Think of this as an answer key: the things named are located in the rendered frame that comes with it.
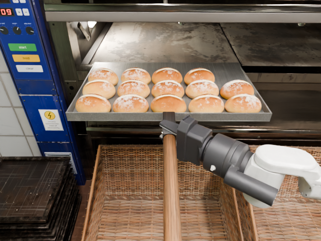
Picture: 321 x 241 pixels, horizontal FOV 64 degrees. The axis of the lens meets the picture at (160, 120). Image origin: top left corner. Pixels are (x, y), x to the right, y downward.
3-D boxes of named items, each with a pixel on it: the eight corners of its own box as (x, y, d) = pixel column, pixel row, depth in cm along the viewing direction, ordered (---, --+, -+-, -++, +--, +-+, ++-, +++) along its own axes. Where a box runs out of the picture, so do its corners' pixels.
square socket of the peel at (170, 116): (176, 144, 62) (177, 133, 60) (161, 144, 62) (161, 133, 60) (175, 121, 70) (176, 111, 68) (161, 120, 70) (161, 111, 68)
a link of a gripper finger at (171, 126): (165, 120, 64) (186, 129, 62) (157, 126, 62) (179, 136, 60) (165, 115, 64) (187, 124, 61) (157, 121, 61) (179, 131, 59)
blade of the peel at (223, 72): (269, 121, 70) (272, 113, 68) (67, 121, 70) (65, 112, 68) (238, 63, 98) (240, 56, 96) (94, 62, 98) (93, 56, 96)
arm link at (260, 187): (240, 133, 57) (294, 153, 52) (230, 169, 62) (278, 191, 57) (219, 158, 49) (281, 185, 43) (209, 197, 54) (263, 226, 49)
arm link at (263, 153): (253, 140, 52) (322, 150, 51) (243, 173, 57) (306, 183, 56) (260, 160, 47) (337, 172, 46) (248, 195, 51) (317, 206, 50)
